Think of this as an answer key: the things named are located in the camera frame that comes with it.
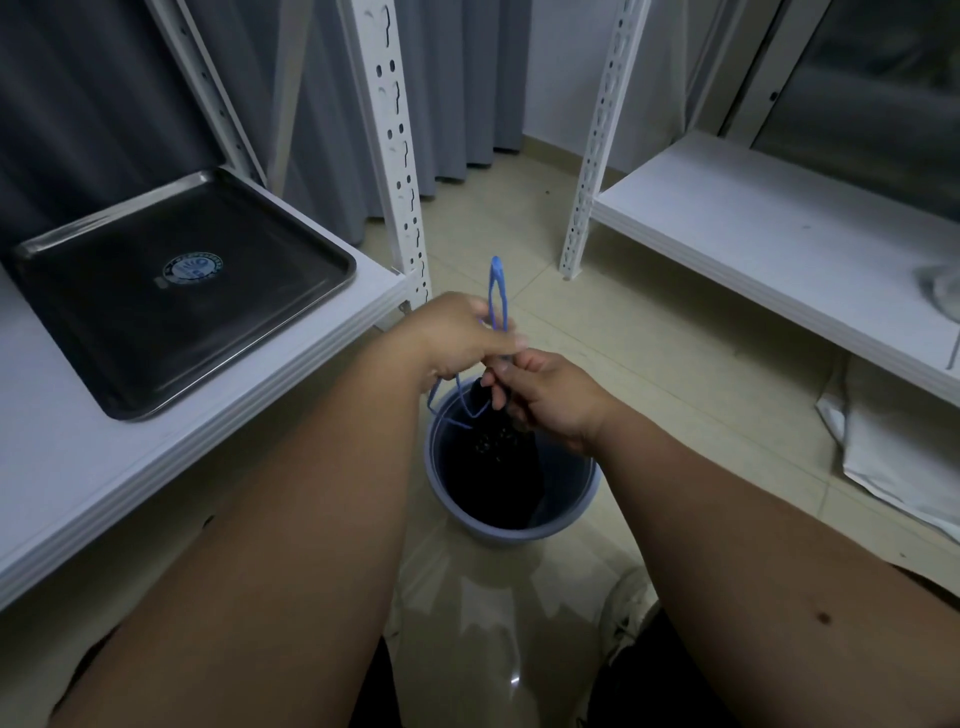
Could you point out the person's right hand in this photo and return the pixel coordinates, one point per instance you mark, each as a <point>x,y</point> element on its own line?
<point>559,405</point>

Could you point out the person's left hand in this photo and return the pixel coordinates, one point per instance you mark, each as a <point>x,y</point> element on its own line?
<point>450,330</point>

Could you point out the person's left thumb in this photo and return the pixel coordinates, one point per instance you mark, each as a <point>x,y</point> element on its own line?
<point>506,341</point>

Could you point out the person's right thumb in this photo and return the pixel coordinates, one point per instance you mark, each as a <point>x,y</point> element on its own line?
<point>534,362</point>

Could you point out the person's left forearm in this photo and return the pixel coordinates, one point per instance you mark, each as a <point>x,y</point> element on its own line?
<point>262,540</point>

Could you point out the person's right forearm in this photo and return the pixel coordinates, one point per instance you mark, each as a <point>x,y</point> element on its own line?
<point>765,592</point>

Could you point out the blue plastic bucket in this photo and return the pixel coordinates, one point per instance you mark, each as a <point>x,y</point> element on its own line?
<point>510,517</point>

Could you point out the white metal shelf rack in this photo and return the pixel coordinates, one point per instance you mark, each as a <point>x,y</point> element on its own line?
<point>60,450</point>
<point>750,225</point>

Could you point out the white shoe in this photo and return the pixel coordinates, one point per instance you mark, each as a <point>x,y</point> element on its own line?
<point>626,607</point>

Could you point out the dark metal tray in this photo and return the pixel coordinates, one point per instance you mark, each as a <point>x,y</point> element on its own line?
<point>180,292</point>

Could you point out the person's black trousers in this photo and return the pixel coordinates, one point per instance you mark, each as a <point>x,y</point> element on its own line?
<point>660,682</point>

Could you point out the white plastic sheet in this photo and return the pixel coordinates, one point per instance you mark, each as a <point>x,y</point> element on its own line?
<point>892,442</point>

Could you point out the grey curtain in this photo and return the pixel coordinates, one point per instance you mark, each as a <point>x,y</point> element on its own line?
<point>97,97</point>

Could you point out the glass door with frame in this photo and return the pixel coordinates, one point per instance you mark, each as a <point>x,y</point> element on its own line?
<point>862,82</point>

